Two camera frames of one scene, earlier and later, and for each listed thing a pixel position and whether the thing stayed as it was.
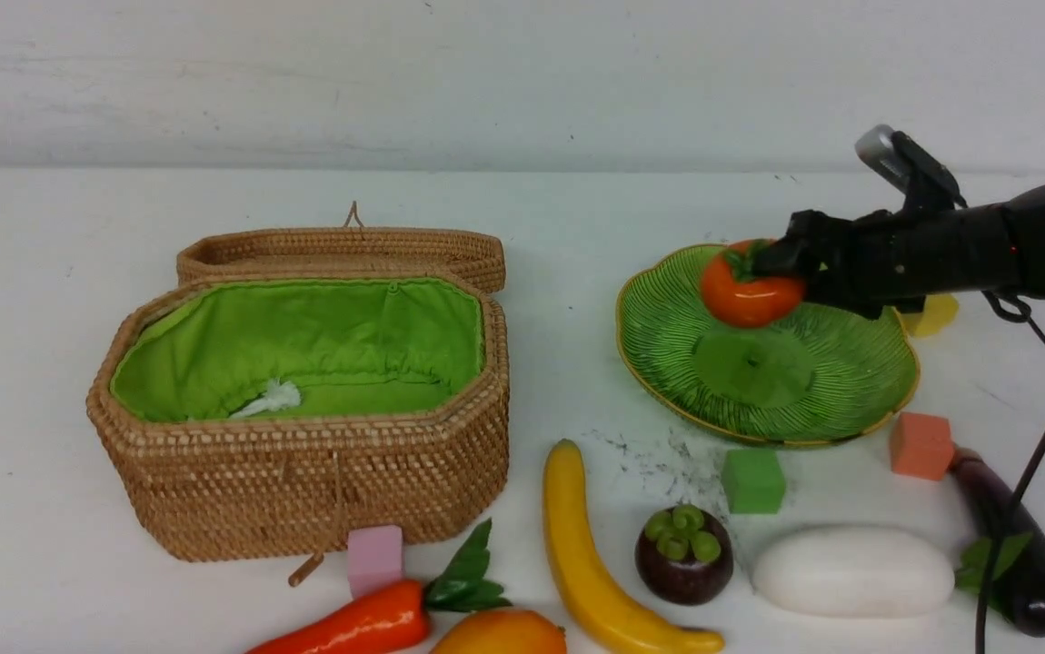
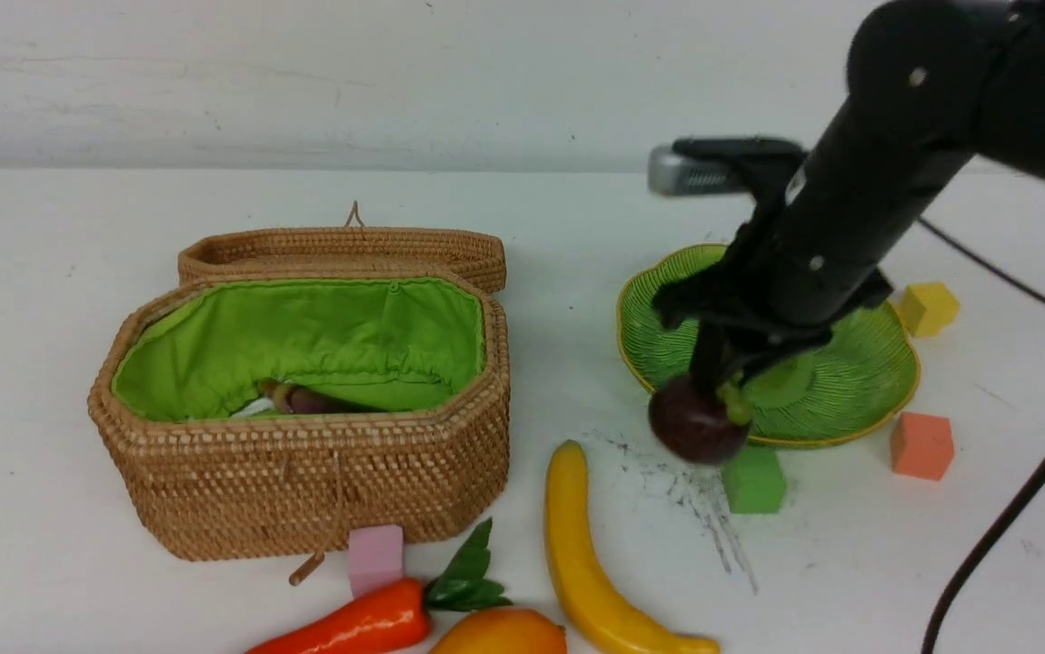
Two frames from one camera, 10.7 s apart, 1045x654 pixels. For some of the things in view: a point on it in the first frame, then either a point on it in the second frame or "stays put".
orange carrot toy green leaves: x=397 y=618 stays put
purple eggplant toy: x=1034 y=593 to x=297 y=399
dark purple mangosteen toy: x=683 y=555 to x=694 y=423
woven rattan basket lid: x=354 y=249 stays put
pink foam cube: x=374 y=558 stays put
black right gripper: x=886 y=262 to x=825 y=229
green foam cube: x=752 y=481 stays put
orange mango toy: x=503 y=631 stays put
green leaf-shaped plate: x=824 y=375 stays put
